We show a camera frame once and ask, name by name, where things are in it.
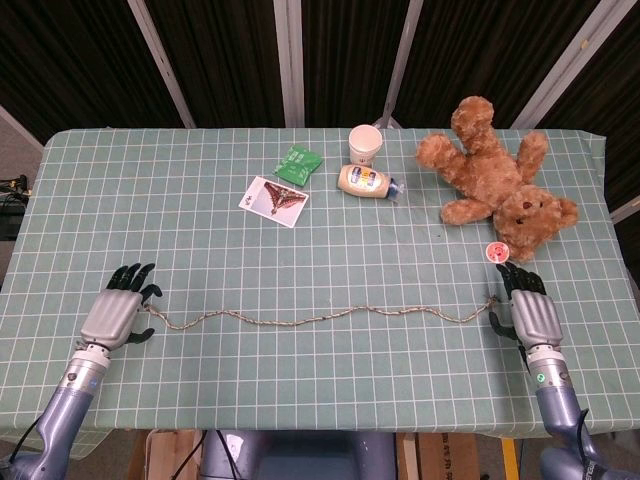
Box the black equipment with cables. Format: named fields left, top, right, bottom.
left=0, top=173, right=32, bottom=242

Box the white frame post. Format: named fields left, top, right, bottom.
left=512, top=0, right=627, bottom=129
left=273, top=0, right=305, bottom=129
left=374, top=0, right=424, bottom=129
left=127, top=0, right=197, bottom=129

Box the brown teddy bear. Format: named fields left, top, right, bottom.
left=415, top=95, right=580, bottom=264

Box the green snack packet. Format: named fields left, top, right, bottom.
left=271, top=143, right=321, bottom=187

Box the wooden crate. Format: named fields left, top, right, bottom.
left=127, top=429, right=204, bottom=480

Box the white paper cup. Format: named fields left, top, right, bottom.
left=348, top=124, right=384, bottom=167

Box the beige speckled braided rope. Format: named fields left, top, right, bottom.
left=144, top=297, right=501, bottom=332

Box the white photo card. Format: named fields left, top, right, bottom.
left=238, top=175, right=310, bottom=229

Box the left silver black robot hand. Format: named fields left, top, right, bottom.
left=79, top=262, right=164, bottom=351

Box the black curtain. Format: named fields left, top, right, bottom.
left=0, top=0, right=640, bottom=211

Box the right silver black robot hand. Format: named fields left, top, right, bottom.
left=488, top=262, right=565, bottom=351

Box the mayonnaise squeeze bottle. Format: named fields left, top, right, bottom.
left=337, top=163, right=407, bottom=204

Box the brown cardboard box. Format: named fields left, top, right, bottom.
left=397, top=431, right=522, bottom=480

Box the grey robot torso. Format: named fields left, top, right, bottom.
left=199, top=428, right=399, bottom=480

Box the green grid tablecloth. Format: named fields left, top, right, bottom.
left=0, top=127, right=640, bottom=444

